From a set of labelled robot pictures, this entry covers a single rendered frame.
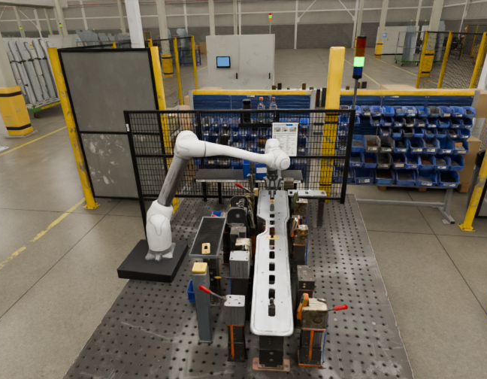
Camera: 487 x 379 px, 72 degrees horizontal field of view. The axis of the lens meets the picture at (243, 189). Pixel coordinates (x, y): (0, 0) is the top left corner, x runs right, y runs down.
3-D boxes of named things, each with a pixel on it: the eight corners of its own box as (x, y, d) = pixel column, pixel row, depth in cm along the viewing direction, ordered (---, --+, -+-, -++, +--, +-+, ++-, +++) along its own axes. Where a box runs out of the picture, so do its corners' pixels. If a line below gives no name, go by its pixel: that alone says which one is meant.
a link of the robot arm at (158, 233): (148, 253, 221) (144, 224, 212) (147, 238, 237) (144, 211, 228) (173, 250, 225) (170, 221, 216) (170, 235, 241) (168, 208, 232)
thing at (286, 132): (297, 157, 285) (299, 121, 272) (270, 156, 287) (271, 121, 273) (297, 156, 287) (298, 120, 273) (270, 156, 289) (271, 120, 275)
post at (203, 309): (212, 343, 171) (206, 275, 152) (198, 342, 171) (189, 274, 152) (214, 331, 177) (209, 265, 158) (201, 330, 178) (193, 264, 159)
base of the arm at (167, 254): (143, 263, 220) (142, 256, 218) (150, 244, 240) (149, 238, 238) (171, 262, 221) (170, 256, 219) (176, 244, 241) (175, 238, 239)
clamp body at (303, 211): (307, 244, 246) (310, 203, 231) (291, 244, 247) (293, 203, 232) (306, 238, 254) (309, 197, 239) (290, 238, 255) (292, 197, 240)
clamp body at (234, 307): (247, 365, 159) (246, 308, 144) (224, 364, 160) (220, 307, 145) (249, 347, 168) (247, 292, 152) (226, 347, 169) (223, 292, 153)
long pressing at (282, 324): (300, 337, 138) (300, 335, 138) (246, 335, 140) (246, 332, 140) (287, 191, 262) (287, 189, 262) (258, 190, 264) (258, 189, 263)
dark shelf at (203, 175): (303, 183, 271) (303, 180, 270) (194, 182, 279) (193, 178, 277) (300, 172, 291) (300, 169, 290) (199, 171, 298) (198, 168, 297)
